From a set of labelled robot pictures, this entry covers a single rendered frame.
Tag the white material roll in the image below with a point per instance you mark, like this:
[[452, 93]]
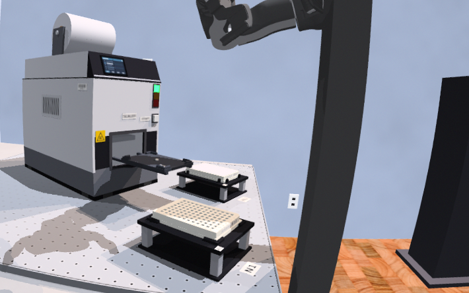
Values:
[[85, 34]]

